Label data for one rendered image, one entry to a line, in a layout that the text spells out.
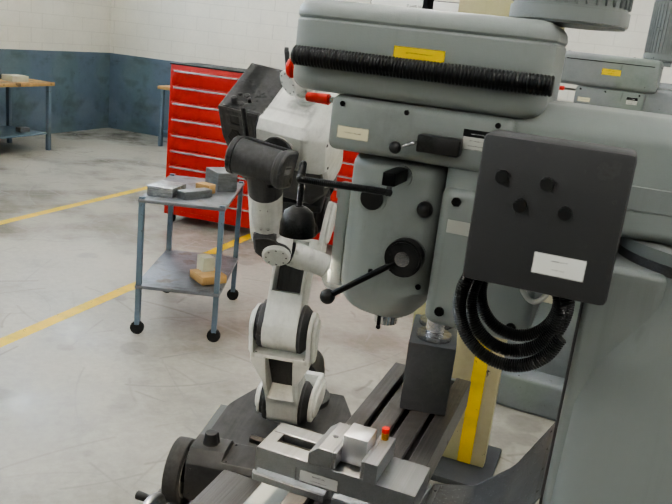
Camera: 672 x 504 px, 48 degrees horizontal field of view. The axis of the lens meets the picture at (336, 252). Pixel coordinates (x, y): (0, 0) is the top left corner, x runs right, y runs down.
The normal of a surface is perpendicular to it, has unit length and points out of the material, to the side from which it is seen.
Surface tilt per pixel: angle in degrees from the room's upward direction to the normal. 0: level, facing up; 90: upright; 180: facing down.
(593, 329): 90
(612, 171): 90
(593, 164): 90
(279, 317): 60
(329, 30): 90
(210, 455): 45
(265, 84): 35
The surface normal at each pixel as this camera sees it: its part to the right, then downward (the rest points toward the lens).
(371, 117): -0.36, 0.22
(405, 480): 0.11, -0.96
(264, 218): -0.05, 0.75
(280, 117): -0.01, -0.65
